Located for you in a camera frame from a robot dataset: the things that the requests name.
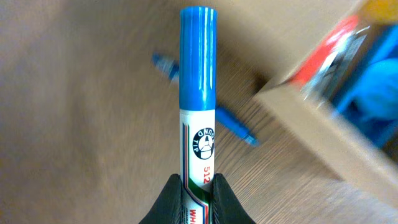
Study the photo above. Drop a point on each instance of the yellow tape roll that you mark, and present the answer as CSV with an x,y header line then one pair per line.
x,y
379,11

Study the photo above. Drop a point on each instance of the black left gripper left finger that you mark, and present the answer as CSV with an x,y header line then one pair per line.
x,y
168,205

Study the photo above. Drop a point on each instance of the cardboard box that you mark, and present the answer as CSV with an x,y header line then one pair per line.
x,y
301,26

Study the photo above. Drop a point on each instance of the blue whiteboard eraser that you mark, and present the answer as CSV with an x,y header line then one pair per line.
x,y
368,99

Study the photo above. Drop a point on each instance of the blue whiteboard marker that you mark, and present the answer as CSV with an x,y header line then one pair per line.
x,y
197,102

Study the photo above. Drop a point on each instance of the blue ballpoint pen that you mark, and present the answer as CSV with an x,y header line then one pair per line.
x,y
169,68

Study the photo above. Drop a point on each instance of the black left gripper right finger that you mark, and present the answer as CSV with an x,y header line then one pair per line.
x,y
226,206

